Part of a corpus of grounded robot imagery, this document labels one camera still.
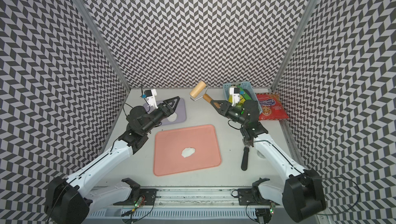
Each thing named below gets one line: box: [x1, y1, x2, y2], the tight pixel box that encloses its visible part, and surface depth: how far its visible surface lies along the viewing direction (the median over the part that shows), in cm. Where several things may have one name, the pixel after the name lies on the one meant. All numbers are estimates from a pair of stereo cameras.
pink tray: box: [153, 124, 222, 177], surface depth 90 cm
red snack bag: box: [256, 92, 289, 121], surface depth 103 cm
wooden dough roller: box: [189, 80, 212, 104], surface depth 76 cm
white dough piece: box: [181, 147, 196, 158], surface depth 89 cm
